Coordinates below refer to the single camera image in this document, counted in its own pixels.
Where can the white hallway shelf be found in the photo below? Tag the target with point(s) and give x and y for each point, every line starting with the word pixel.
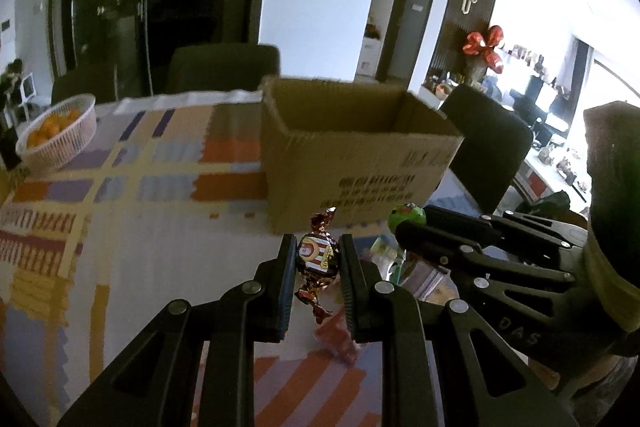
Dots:
pixel 369 54

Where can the white mesh basket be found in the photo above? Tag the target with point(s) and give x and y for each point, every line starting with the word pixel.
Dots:
pixel 65 142

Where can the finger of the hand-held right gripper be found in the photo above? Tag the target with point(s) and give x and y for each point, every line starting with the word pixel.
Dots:
pixel 435 244
pixel 465 222

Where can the white display shelf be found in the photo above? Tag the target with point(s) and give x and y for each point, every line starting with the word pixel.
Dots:
pixel 550 107

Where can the brown striped candy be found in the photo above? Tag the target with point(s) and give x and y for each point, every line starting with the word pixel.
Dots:
pixel 315 257

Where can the grey interior door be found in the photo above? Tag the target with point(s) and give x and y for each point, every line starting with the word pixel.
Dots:
pixel 412 17

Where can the pile of oranges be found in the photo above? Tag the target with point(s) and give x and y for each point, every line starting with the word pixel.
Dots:
pixel 50 127

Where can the clear snack packet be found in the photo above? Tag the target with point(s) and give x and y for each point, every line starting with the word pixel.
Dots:
pixel 425 279

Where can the green snack packet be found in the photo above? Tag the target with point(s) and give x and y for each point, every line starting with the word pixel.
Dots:
pixel 384 254

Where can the red foil balloon flower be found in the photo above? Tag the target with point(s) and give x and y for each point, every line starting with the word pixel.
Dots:
pixel 482 47

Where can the dark dining chair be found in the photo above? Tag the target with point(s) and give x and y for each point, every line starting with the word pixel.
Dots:
pixel 85 84
pixel 490 142
pixel 225 67

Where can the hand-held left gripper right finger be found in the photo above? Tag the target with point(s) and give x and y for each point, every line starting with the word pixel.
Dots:
pixel 350 287

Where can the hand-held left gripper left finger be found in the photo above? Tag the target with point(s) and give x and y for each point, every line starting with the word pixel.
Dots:
pixel 287 287

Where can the red snack packet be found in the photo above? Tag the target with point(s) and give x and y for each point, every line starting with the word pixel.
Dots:
pixel 337 339

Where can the brown cardboard box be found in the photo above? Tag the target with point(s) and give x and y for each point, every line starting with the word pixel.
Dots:
pixel 325 167

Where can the green candy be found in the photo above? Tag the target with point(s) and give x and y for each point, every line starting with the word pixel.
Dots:
pixel 407 214

